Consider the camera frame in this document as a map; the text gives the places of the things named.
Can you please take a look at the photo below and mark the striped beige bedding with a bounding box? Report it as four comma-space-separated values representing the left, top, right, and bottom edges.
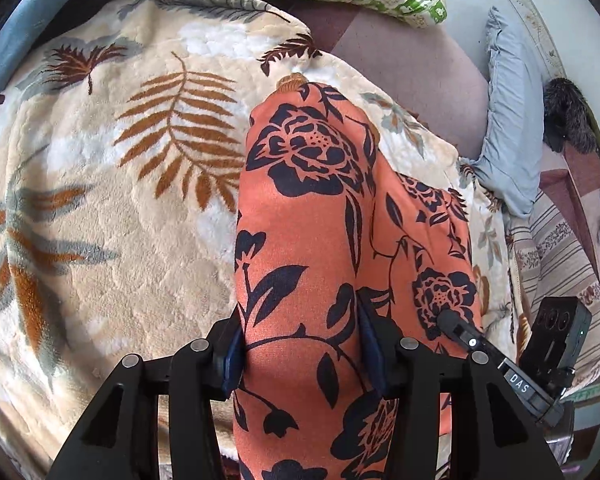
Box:
507, 191, 600, 394

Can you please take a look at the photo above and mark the dark furry item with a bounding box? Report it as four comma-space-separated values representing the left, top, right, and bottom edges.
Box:
543, 78, 600, 154

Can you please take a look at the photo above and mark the orange floral print top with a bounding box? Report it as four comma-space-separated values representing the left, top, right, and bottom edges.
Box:
234, 75, 481, 479

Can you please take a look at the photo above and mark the pink maroon patchwork bedding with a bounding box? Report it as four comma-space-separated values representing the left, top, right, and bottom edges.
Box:
540, 143, 600, 281

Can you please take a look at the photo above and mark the blue folded cloth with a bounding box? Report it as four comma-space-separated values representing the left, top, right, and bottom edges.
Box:
0, 0, 112, 92

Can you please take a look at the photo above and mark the light blue pillow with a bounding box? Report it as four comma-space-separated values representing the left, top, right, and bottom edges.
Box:
469, 6, 544, 218

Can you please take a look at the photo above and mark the black camera box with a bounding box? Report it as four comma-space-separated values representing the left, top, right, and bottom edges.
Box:
519, 296, 592, 396

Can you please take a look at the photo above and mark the cream leaf-pattern fleece blanket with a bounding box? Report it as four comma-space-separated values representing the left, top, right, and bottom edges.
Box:
0, 0, 518, 479

